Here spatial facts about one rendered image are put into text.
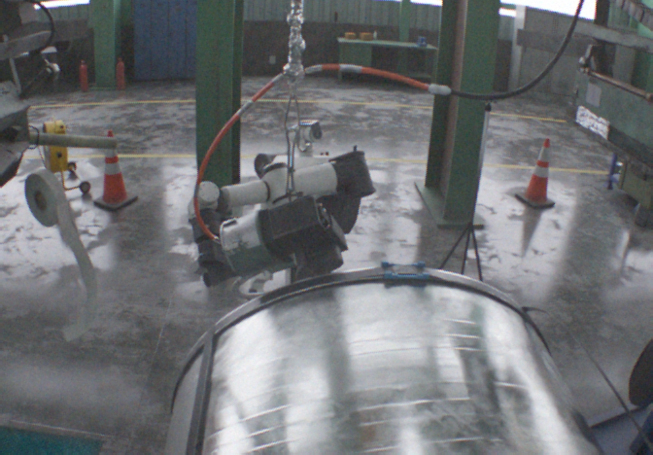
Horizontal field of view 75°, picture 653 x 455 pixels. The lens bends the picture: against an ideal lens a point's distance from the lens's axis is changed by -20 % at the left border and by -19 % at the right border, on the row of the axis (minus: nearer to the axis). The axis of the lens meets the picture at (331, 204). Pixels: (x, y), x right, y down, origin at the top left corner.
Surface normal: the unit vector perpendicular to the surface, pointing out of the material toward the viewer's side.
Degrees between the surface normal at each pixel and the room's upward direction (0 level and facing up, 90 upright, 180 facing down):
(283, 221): 43
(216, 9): 90
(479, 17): 90
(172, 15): 90
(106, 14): 90
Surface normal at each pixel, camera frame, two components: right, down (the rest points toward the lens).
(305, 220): -0.31, -0.44
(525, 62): 0.07, 0.42
